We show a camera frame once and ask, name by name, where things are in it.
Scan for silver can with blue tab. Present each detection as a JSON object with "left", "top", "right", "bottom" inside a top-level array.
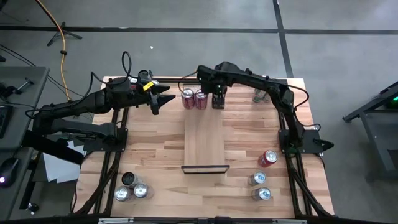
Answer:
[
  {"left": 251, "top": 186, "right": 272, "bottom": 202},
  {"left": 248, "top": 170, "right": 267, "bottom": 187}
]

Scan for silver beverage can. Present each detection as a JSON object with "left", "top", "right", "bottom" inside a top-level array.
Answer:
[
  {"left": 114, "top": 185, "right": 131, "bottom": 202},
  {"left": 132, "top": 182, "right": 150, "bottom": 200}
]

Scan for black computer mouse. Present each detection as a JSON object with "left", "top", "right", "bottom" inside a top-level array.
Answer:
[{"left": 0, "top": 157, "right": 20, "bottom": 189}]

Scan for red beverage can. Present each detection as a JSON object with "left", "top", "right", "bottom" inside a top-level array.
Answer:
[{"left": 257, "top": 149, "right": 279, "bottom": 169}]

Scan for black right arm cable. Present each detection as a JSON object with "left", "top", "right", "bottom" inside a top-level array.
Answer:
[{"left": 177, "top": 70, "right": 200, "bottom": 94}]

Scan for silver metal bracket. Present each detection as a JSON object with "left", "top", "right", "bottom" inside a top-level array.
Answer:
[
  {"left": 98, "top": 217, "right": 135, "bottom": 224},
  {"left": 272, "top": 218, "right": 308, "bottom": 224}
]

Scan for wooden shelf with black frame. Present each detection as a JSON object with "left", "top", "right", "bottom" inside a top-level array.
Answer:
[{"left": 181, "top": 83, "right": 231, "bottom": 175}]

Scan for black tripod stand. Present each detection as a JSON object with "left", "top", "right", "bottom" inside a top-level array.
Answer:
[{"left": 46, "top": 21, "right": 83, "bottom": 47}]

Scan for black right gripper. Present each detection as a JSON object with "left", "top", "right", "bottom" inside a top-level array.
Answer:
[{"left": 201, "top": 76, "right": 230, "bottom": 110}]

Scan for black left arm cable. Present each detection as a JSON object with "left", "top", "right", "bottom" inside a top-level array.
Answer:
[{"left": 90, "top": 50, "right": 133, "bottom": 86}]

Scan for black keyboard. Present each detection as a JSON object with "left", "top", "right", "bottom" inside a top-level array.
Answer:
[{"left": 0, "top": 105, "right": 14, "bottom": 139}]

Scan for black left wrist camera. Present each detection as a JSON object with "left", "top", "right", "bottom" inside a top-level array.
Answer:
[{"left": 137, "top": 69, "right": 154, "bottom": 82}]

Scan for white paper sheets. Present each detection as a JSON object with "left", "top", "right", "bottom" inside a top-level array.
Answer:
[{"left": 42, "top": 139, "right": 86, "bottom": 184}]

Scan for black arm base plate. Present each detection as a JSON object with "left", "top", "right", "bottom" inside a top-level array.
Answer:
[
  {"left": 83, "top": 128, "right": 129, "bottom": 153},
  {"left": 278, "top": 129, "right": 325, "bottom": 155}
]

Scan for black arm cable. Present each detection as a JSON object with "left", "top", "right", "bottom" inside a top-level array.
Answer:
[
  {"left": 90, "top": 50, "right": 133, "bottom": 86},
  {"left": 177, "top": 70, "right": 200, "bottom": 94}
]

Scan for black support beam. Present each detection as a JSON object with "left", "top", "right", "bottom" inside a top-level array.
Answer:
[{"left": 21, "top": 130, "right": 85, "bottom": 166}]

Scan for grey desk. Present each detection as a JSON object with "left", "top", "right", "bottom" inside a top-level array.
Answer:
[{"left": 0, "top": 65, "right": 50, "bottom": 218}]

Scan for red Star Wars Coca-Cola can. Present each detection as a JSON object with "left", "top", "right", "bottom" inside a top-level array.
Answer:
[{"left": 194, "top": 88, "right": 208, "bottom": 111}]

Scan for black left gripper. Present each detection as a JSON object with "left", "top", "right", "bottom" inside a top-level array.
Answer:
[{"left": 123, "top": 81, "right": 177, "bottom": 116}]

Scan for black clamp tool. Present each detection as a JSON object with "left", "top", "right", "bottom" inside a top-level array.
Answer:
[{"left": 0, "top": 77, "right": 35, "bottom": 97}]

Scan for dark grey equipment stand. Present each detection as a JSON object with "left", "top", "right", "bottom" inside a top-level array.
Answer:
[{"left": 341, "top": 80, "right": 398, "bottom": 181}]

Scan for yellow cable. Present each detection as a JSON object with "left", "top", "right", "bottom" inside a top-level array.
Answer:
[{"left": 34, "top": 0, "right": 75, "bottom": 111}]

